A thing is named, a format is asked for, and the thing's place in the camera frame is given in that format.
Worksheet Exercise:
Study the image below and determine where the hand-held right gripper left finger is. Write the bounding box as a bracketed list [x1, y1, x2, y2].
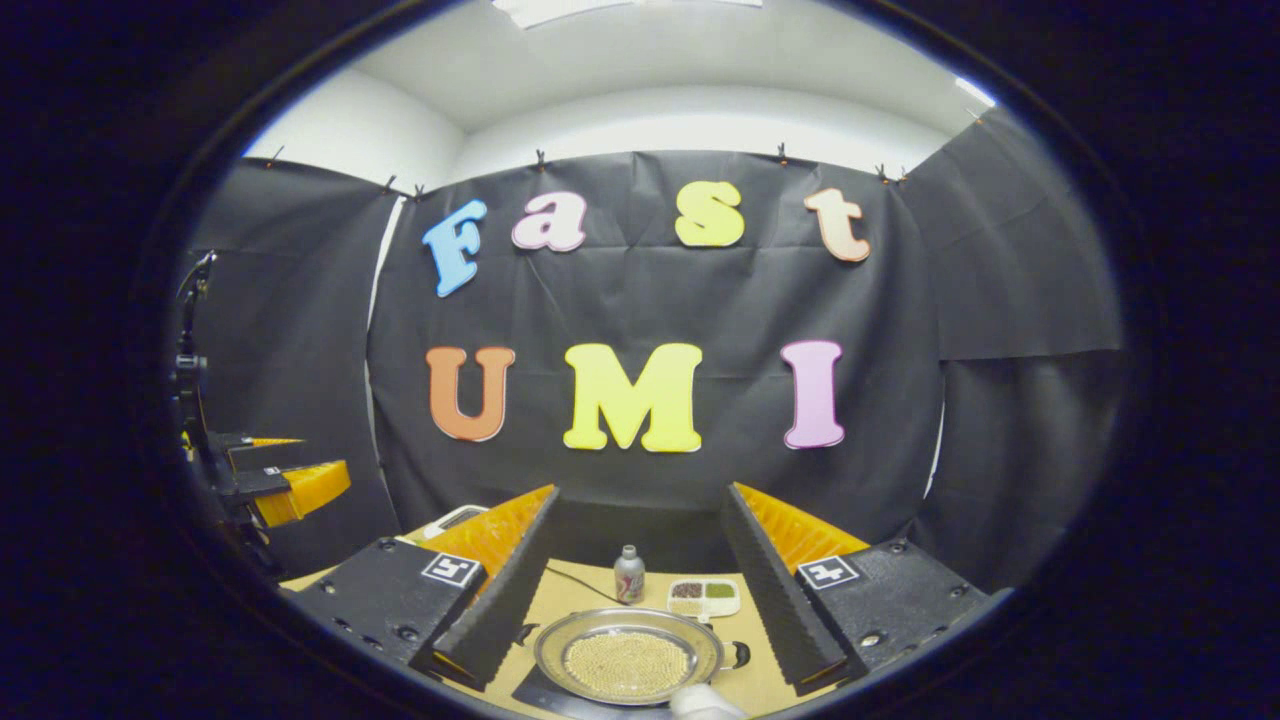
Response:
[285, 484, 561, 693]

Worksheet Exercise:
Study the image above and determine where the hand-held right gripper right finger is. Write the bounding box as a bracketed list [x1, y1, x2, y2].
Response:
[720, 482, 991, 698]

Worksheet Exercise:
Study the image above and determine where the stainless steel pot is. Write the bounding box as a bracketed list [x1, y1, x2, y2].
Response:
[513, 607, 751, 708]

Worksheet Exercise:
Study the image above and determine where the black induction cooktop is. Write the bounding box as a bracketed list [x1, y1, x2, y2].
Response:
[512, 660, 681, 720]

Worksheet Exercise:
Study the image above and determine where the pile of yellow soybeans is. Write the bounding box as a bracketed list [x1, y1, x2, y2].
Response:
[562, 630, 693, 701]

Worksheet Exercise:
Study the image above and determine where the white divided bean dish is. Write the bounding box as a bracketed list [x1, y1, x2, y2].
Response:
[667, 578, 742, 620]

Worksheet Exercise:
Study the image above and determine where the white toaster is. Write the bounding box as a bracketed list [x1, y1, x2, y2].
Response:
[420, 504, 491, 542]

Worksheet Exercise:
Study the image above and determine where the silver printed drink bottle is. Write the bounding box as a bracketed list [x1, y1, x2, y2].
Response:
[614, 545, 646, 606]

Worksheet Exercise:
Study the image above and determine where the large ceiling light panel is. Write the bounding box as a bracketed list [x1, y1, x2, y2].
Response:
[492, 0, 763, 29]

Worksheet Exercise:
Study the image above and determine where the black power cable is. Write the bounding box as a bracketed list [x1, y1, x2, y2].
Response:
[545, 565, 619, 605]

